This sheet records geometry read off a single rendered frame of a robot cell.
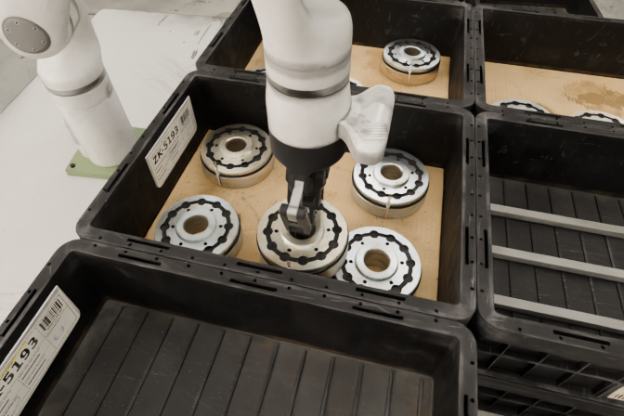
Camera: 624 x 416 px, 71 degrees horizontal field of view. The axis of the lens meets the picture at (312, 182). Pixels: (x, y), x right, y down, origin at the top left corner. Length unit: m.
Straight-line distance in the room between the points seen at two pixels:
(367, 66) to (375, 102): 0.45
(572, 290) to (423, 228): 0.18
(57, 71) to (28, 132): 0.31
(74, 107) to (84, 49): 0.09
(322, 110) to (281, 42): 0.07
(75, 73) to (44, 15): 0.12
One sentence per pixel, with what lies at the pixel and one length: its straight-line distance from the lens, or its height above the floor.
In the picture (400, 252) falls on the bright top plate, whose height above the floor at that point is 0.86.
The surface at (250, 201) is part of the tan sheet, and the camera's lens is 0.60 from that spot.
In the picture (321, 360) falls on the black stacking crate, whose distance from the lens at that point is 0.49.
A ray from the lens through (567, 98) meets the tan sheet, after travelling 0.87.
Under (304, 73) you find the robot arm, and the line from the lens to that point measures 0.33.
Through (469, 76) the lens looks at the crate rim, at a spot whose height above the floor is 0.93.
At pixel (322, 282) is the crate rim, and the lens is 0.41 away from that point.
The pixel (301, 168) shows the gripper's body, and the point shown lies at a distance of 0.40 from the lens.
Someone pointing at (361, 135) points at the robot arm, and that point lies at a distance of 0.36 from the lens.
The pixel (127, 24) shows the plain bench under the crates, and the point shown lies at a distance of 1.33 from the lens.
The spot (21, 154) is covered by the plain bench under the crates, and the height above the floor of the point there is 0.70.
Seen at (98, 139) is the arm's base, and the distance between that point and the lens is 0.83.
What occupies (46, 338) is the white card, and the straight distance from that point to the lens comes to 0.50.
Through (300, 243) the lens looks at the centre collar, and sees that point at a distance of 0.47.
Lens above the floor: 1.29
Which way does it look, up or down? 48 degrees down
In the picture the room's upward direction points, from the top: straight up
